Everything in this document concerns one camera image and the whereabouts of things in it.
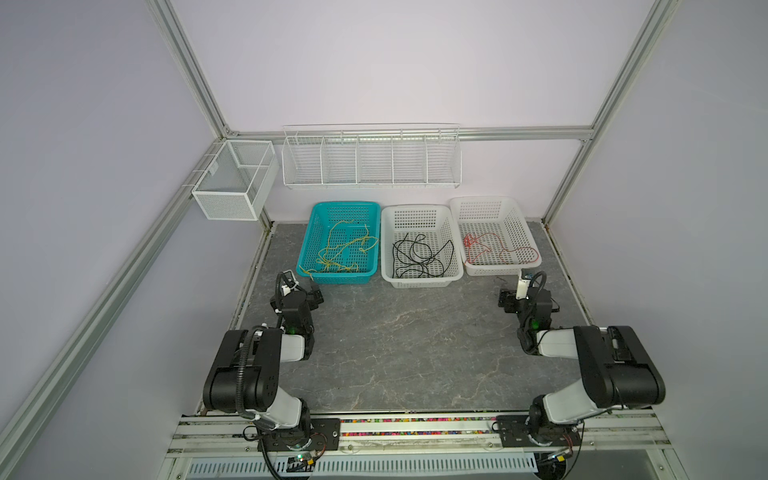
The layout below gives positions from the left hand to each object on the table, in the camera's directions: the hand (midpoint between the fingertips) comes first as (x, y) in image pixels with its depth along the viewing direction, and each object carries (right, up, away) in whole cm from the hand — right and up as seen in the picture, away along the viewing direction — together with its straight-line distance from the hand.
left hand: (299, 286), depth 92 cm
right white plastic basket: (+73, +25, +26) cm, 81 cm away
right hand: (+70, -1, +1) cm, 70 cm away
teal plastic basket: (+9, +14, +23) cm, 29 cm away
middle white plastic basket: (+45, +23, +24) cm, 56 cm away
